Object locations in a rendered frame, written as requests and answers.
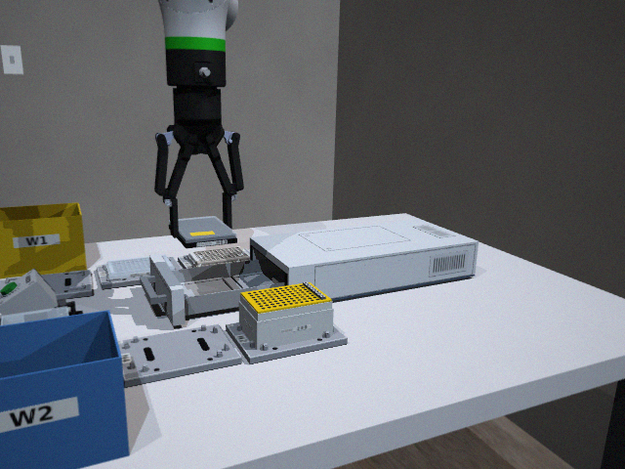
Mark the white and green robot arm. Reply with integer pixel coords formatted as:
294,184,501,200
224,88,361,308
158,0,238,89

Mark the yellow waste bin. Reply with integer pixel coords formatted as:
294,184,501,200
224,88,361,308
0,202,87,278

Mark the blue waste bin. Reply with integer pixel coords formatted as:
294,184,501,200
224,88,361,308
0,310,130,469

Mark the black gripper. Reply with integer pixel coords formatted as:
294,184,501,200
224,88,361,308
154,88,244,238

